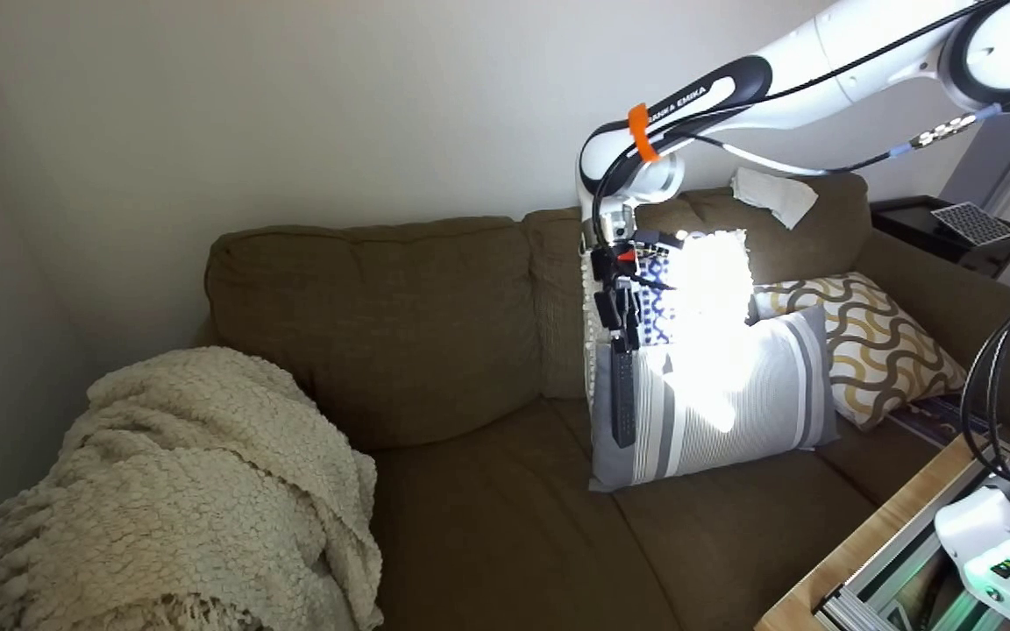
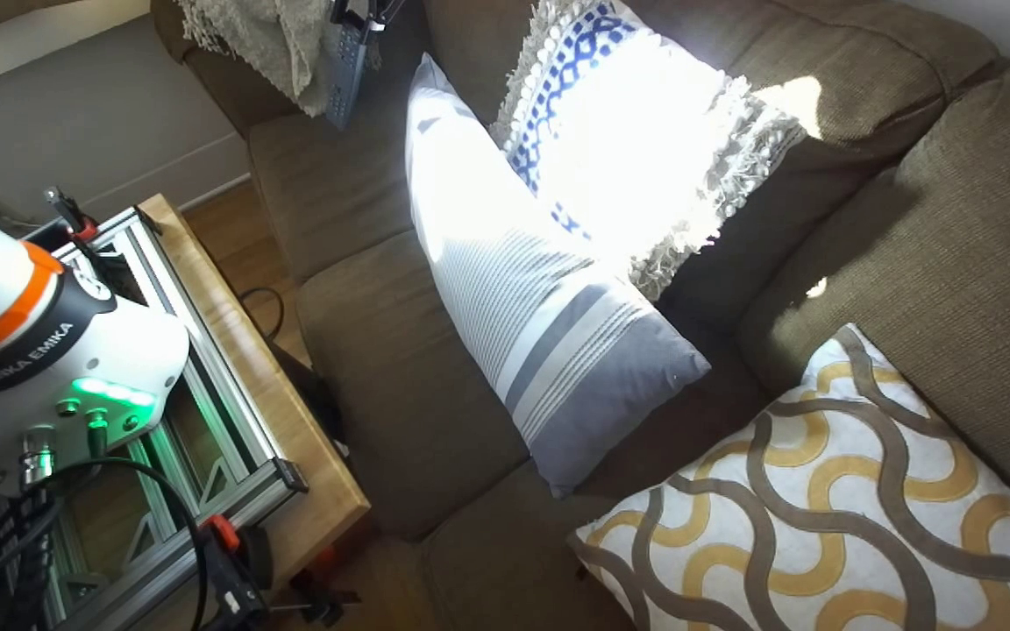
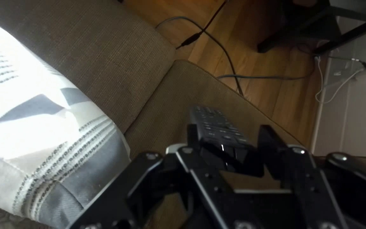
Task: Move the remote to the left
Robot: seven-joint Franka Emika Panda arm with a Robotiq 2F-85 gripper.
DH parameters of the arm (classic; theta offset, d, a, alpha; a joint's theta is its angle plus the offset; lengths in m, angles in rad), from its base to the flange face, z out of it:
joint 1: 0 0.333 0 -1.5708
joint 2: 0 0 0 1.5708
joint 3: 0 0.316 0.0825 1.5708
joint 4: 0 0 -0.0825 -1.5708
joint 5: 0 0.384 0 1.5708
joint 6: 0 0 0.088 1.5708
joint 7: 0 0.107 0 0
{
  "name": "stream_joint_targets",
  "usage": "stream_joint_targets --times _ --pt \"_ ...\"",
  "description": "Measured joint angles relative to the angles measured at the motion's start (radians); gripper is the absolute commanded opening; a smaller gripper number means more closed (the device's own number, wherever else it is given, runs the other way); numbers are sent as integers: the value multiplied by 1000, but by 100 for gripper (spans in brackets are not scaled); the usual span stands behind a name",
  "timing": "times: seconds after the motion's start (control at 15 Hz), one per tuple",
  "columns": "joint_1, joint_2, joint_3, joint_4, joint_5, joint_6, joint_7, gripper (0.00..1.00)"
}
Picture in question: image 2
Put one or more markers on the white blue fringed pillow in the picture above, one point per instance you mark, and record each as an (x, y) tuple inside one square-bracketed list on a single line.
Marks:
[(645, 140)]

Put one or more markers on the wavy pattern yellow grey pillow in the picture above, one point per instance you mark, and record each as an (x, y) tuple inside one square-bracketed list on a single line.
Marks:
[(831, 513)]

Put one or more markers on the brown fabric sofa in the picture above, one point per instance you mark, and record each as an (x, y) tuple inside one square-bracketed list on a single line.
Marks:
[(388, 385)]

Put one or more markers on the aluminium profile frame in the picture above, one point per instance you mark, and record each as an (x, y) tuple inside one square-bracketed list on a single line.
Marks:
[(237, 408)]

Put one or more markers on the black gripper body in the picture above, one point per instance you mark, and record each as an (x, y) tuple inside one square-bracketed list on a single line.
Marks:
[(367, 16)]

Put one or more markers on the black orange bar clamp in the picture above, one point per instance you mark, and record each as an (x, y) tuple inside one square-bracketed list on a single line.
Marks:
[(228, 555)]

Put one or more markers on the beige knitted blanket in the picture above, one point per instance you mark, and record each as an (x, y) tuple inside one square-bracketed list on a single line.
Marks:
[(262, 38)]

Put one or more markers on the wooden table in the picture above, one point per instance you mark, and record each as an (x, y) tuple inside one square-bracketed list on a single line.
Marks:
[(295, 466)]

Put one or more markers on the grey white striped pillow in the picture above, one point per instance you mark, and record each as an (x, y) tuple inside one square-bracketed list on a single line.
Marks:
[(526, 315)]

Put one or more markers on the dark remote control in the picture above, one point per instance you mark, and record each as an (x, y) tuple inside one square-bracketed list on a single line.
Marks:
[(352, 75)]

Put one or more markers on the red black clamp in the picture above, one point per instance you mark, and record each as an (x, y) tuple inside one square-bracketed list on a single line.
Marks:
[(80, 229)]

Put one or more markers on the white orange robot arm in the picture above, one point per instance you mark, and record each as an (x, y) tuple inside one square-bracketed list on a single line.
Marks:
[(50, 350)]

